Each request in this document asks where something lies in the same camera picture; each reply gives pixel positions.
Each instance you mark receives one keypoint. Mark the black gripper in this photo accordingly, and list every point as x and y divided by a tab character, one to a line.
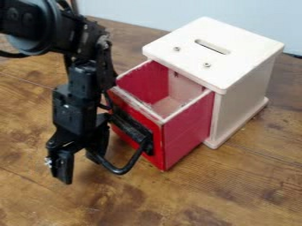
75	119

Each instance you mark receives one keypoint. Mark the black metal drawer handle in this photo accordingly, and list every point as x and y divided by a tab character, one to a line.
132	134

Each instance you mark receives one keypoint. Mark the red drawer front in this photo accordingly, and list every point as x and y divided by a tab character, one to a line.
170	105

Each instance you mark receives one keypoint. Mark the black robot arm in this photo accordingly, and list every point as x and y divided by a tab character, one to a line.
41	26

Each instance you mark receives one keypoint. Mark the white wooden box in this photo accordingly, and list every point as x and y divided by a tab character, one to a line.
230	61

